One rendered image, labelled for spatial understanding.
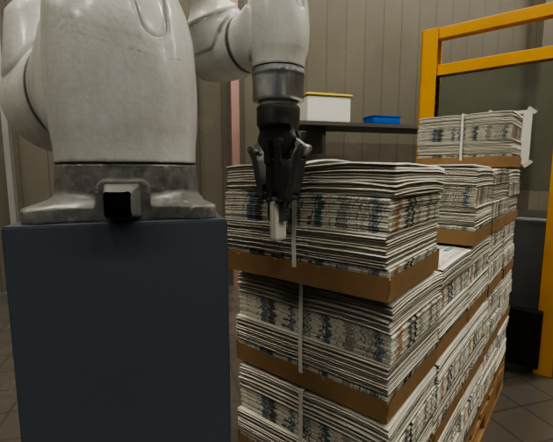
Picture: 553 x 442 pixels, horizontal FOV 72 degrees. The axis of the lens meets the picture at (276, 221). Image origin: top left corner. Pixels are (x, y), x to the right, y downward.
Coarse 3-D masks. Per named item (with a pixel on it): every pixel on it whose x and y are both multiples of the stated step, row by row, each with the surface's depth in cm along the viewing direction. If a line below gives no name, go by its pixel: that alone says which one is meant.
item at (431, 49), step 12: (432, 36) 213; (432, 48) 213; (420, 60) 218; (432, 60) 214; (420, 72) 219; (432, 72) 215; (420, 84) 219; (432, 84) 215; (420, 96) 220; (432, 96) 216; (420, 108) 221; (432, 108) 217
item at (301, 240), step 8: (304, 176) 69; (304, 184) 71; (304, 192) 70; (304, 200) 70; (304, 208) 70; (304, 216) 70; (288, 224) 73; (296, 224) 71; (304, 224) 70; (288, 232) 72; (296, 232) 71; (304, 232) 70; (288, 240) 72; (296, 240) 71; (304, 240) 70; (288, 248) 72; (296, 248) 71; (304, 248) 70; (288, 256) 73; (296, 256) 72; (304, 256) 70
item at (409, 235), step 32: (320, 192) 68; (352, 192) 64; (384, 192) 60; (416, 192) 67; (320, 224) 68; (352, 224) 64; (384, 224) 60; (416, 224) 71; (320, 256) 68; (352, 256) 64; (384, 256) 60; (416, 256) 71
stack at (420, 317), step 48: (240, 288) 88; (288, 288) 78; (432, 288) 80; (480, 288) 125; (240, 336) 88; (288, 336) 79; (336, 336) 72; (384, 336) 65; (432, 336) 84; (480, 336) 127; (240, 384) 90; (288, 384) 81; (384, 384) 66; (432, 384) 88; (480, 384) 136; (288, 432) 82; (336, 432) 74; (384, 432) 67; (432, 432) 92; (480, 432) 150
